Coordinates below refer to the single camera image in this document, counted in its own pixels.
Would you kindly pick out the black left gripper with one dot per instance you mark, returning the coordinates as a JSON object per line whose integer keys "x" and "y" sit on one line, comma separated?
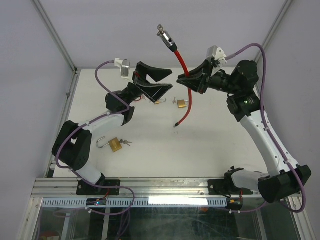
{"x": 153, "y": 92}

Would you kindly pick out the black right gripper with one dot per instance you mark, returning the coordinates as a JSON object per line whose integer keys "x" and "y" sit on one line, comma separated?
{"x": 200, "y": 83}

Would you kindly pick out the small brass long-shackle padlock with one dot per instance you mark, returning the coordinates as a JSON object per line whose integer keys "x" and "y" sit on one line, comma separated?
{"x": 163, "y": 100}

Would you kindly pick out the medium brass padlock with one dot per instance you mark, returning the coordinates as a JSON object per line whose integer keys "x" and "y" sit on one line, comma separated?
{"x": 182, "y": 103}

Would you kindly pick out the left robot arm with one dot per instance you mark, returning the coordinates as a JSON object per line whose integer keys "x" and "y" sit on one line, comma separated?
{"x": 73, "y": 144}

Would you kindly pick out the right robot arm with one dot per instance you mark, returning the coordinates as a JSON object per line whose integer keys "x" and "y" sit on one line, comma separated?
{"x": 285, "y": 175}

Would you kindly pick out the large brass padlock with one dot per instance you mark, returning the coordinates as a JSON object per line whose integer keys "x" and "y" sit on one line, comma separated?
{"x": 115, "y": 144}

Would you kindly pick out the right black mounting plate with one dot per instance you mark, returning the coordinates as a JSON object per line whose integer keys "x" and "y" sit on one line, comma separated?
{"x": 218, "y": 187}

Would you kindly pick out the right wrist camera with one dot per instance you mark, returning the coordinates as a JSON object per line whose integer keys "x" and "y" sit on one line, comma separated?
{"x": 216, "y": 56}

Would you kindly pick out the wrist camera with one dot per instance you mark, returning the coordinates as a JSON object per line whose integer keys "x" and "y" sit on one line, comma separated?
{"x": 216, "y": 56}
{"x": 124, "y": 67}

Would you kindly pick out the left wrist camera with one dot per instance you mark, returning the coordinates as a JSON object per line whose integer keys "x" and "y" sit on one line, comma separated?
{"x": 124, "y": 67}

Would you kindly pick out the right aluminium frame post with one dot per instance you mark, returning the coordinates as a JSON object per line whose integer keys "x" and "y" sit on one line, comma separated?
{"x": 274, "y": 27}

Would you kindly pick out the aluminium frame post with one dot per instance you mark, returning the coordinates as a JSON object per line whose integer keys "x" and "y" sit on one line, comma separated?
{"x": 54, "y": 34}
{"x": 274, "y": 27}

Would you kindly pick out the left aluminium frame post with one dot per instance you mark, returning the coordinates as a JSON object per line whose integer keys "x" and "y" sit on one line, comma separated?
{"x": 54, "y": 34}

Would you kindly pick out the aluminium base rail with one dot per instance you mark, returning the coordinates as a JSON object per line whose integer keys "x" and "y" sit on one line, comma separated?
{"x": 142, "y": 187}

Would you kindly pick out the white slotted cable duct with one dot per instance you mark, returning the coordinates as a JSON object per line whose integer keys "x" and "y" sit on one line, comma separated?
{"x": 138, "y": 202}

